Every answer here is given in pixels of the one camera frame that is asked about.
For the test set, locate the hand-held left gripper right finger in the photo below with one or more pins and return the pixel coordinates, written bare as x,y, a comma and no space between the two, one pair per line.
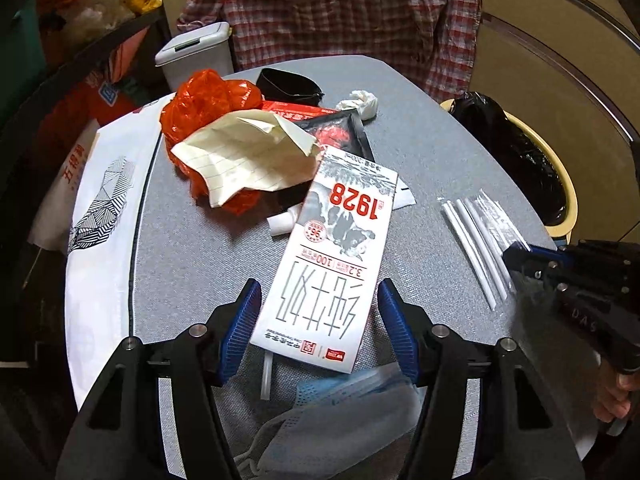
397,332

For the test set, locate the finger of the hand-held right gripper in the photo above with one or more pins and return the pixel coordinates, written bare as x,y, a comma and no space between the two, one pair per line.
530,267
542,252

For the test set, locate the red and black packet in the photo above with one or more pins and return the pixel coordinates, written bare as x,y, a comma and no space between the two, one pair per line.
340,132

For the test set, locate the white tissue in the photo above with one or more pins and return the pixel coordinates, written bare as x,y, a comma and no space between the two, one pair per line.
361,102

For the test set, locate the white printed cloth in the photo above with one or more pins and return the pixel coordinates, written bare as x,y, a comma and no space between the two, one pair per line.
107,260

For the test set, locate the white straw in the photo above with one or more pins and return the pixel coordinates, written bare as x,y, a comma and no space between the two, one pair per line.
480,245
492,235
470,260

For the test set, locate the white sack with orange print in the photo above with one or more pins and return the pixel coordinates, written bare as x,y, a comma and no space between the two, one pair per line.
60,185

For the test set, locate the clear plastic bags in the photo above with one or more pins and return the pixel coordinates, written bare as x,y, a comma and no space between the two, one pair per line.
92,15

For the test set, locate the teal storage box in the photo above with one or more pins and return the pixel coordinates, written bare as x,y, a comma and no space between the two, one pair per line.
20,60

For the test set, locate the clear drinking straw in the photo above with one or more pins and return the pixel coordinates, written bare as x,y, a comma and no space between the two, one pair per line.
267,380

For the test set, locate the blue face mask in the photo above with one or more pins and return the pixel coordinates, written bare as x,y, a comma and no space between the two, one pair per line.
340,410

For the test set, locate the short white plastic tube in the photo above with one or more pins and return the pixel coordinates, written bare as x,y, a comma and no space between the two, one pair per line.
282,222

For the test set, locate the black shelf rack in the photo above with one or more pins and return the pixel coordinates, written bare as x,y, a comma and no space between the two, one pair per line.
30,125

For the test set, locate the white milk carton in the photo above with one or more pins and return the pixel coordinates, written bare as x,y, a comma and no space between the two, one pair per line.
330,270

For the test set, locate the small white paper piece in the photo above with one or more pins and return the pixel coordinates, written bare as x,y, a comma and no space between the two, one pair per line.
406,197

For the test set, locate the red plaid shirt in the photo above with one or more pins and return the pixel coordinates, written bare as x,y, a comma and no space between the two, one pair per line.
340,10

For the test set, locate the lined paper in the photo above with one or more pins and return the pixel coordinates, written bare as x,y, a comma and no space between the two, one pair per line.
240,155

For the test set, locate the red printed bag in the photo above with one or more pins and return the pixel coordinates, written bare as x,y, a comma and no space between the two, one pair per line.
85,105

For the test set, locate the person's right hand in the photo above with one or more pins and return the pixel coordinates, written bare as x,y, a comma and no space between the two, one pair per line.
617,395

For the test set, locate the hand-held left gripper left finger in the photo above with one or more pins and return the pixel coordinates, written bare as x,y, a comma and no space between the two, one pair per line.
244,322

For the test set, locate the orange plastic bag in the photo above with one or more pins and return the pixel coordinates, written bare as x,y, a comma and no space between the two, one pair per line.
210,100

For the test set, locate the black trash bag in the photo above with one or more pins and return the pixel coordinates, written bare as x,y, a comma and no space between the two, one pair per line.
515,150

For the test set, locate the yellow trash bin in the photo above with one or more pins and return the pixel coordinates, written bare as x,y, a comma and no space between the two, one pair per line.
562,180

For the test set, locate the white lidded bin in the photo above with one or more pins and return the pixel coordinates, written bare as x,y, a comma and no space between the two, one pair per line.
195,52

